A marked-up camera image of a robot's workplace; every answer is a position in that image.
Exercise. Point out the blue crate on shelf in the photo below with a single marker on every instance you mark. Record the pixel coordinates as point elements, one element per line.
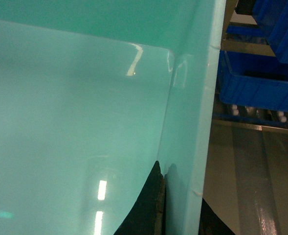
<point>253,80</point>

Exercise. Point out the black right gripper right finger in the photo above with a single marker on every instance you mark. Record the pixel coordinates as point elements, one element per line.
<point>210,223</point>

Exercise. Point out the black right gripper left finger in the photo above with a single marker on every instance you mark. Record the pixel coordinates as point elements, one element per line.
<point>146,215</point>

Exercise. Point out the teal plastic bin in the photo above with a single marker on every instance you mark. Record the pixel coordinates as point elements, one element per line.
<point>92,94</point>

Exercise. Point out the large blue crate right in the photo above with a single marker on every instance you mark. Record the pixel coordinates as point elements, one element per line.
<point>271,17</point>

